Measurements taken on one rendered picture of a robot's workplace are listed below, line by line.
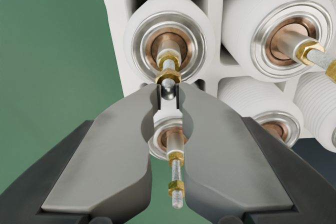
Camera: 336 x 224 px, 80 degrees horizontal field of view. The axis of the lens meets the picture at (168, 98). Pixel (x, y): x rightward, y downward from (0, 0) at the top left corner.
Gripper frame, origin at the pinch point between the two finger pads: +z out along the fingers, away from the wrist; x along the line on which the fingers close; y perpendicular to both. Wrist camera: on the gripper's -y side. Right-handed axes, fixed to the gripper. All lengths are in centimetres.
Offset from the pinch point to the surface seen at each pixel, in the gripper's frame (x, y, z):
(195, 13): 2.6, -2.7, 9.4
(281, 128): 13.7, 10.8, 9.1
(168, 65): 0.0, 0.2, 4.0
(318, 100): 19.9, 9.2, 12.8
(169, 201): -2, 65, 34
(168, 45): 0.0, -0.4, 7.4
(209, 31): 3.9, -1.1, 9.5
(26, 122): -41, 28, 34
